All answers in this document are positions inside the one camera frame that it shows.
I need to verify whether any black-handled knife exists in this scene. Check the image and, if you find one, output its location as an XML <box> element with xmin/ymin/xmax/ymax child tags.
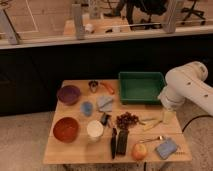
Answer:
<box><xmin>110</xmin><ymin>128</ymin><xmax>117</xmax><ymax>159</ymax></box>

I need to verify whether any purple bowl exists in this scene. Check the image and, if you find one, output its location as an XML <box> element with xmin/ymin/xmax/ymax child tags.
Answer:
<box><xmin>57</xmin><ymin>85</ymin><xmax>81</xmax><ymax>105</ymax></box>

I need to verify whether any green plastic tray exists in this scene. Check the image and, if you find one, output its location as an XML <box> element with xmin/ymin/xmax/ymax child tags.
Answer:
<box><xmin>118</xmin><ymin>72</ymin><xmax>166</xmax><ymax>105</ymax></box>

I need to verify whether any black cable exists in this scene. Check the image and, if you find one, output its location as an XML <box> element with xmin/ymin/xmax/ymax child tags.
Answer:
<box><xmin>181</xmin><ymin>114</ymin><xmax>212</xmax><ymax>133</ymax></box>

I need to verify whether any red yellow apple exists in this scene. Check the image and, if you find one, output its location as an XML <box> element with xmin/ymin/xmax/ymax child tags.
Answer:
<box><xmin>131</xmin><ymin>143</ymin><xmax>148</xmax><ymax>161</ymax></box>

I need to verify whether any black rectangular case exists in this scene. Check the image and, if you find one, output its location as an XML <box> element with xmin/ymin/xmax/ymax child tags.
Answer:
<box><xmin>116</xmin><ymin>130</ymin><xmax>129</xmax><ymax>155</ymax></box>

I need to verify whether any blue sponge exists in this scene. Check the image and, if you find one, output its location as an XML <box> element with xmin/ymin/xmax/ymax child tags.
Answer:
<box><xmin>155</xmin><ymin>138</ymin><xmax>178</xmax><ymax>160</ymax></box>

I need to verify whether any small black clip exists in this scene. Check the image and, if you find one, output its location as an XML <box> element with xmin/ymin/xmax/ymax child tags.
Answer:
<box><xmin>100</xmin><ymin>113</ymin><xmax>111</xmax><ymax>126</ymax></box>

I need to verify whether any white cup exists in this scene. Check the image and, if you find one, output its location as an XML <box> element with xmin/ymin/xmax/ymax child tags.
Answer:
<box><xmin>86</xmin><ymin>120</ymin><xmax>104</xmax><ymax>142</ymax></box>

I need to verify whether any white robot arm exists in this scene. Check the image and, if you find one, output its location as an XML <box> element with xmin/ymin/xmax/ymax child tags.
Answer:
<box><xmin>158</xmin><ymin>61</ymin><xmax>213</xmax><ymax>124</ymax></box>

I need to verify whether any yellow banana piece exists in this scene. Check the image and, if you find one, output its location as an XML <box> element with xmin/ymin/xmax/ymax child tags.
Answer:
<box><xmin>143</xmin><ymin>120</ymin><xmax>161</xmax><ymax>131</ymax></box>

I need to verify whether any bunch of dark grapes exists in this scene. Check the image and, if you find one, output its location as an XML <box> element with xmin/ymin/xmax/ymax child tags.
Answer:
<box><xmin>116</xmin><ymin>112</ymin><xmax>139</xmax><ymax>129</ymax></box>

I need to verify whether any black office chair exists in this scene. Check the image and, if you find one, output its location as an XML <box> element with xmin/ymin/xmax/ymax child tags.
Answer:
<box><xmin>181</xmin><ymin>0</ymin><xmax>206</xmax><ymax>25</ymax></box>

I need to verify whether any small metal cup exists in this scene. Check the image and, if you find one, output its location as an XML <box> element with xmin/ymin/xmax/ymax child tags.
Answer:
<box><xmin>88</xmin><ymin>80</ymin><xmax>98</xmax><ymax>93</ymax></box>

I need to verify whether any grey-blue cloth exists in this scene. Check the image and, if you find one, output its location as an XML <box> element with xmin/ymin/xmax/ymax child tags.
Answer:
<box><xmin>97</xmin><ymin>96</ymin><xmax>113</xmax><ymax>112</ymax></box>

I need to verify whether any red-brown bowl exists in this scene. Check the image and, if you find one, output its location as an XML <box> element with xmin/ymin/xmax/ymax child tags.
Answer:
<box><xmin>53</xmin><ymin>117</ymin><xmax>79</xmax><ymax>143</ymax></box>

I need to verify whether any metal spoon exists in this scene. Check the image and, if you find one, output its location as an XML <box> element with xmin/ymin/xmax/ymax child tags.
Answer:
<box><xmin>139</xmin><ymin>135</ymin><xmax>166</xmax><ymax>143</ymax></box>

